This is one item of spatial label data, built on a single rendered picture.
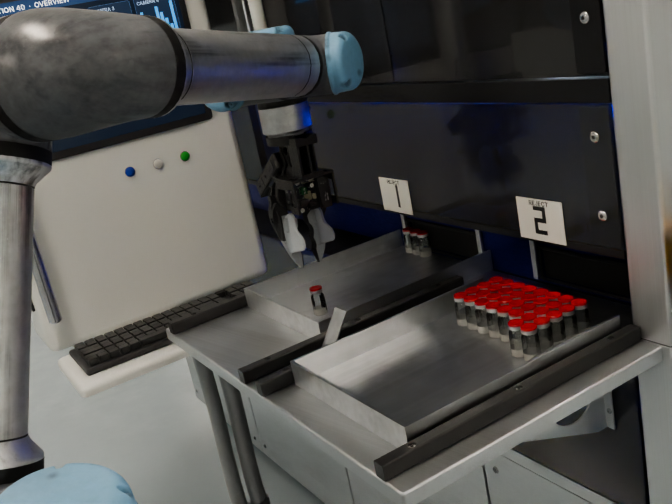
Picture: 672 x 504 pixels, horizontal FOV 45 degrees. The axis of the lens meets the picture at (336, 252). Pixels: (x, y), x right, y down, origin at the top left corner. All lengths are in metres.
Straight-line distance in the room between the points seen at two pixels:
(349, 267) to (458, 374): 0.52
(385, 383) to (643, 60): 0.49
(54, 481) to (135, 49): 0.38
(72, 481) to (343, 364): 0.49
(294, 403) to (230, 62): 0.45
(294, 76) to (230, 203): 0.84
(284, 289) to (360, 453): 0.58
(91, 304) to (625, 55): 1.14
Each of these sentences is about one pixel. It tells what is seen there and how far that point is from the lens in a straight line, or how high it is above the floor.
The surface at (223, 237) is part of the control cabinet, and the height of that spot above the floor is 0.92.
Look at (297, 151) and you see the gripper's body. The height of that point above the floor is 1.16.
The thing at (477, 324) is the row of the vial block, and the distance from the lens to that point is 1.14.
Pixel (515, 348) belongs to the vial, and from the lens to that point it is 1.06.
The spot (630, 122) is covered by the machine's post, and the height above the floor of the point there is 1.16.
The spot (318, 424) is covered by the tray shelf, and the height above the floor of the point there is 0.88.
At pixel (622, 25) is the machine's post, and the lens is 0.98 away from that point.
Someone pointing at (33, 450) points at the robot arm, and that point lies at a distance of 0.82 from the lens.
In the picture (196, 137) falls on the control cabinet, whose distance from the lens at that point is 1.73.
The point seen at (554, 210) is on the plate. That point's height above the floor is 1.04.
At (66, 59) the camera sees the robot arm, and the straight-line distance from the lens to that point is 0.73.
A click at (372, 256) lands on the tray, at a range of 1.53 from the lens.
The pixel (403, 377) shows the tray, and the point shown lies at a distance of 1.06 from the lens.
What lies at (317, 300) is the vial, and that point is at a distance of 1.30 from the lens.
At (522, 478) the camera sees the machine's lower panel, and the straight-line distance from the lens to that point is 1.42.
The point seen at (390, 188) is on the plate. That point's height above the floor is 1.03.
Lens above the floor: 1.36
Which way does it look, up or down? 17 degrees down
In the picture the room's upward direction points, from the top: 12 degrees counter-clockwise
